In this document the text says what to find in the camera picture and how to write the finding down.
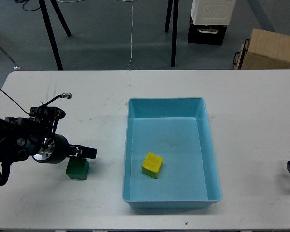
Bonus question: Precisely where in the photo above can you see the black stand legs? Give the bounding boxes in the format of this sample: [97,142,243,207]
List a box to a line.
[164,0,179,67]
[38,0,73,71]

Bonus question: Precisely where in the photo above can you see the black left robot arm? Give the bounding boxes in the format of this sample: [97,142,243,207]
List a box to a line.
[0,93,97,186]

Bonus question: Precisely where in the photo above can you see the green wooden cube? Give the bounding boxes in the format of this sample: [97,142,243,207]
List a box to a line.
[65,158,89,180]

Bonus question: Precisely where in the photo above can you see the black stand legs left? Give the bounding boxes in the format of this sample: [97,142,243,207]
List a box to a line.
[38,0,73,71]

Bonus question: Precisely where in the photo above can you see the black stand legs right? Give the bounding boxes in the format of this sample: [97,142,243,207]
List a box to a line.
[164,0,179,67]

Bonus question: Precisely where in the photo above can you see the white appliance box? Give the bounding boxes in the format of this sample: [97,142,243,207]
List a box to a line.
[191,0,236,25]

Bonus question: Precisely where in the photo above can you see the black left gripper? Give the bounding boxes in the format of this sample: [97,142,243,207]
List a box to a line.
[33,134,97,164]

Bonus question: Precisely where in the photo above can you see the black drawer cabinet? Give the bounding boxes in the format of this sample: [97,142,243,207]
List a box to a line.
[188,21,227,46]

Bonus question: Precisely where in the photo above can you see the light blue plastic bin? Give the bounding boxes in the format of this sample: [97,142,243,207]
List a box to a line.
[122,98,222,208]

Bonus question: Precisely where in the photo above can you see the black cable on floor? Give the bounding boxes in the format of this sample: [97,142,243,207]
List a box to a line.
[14,0,42,12]

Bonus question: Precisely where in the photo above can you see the white hanging cord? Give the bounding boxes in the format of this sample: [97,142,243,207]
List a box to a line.
[127,0,135,71]

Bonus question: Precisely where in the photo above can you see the yellow wooden cube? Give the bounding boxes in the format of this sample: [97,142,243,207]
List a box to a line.
[141,152,164,179]

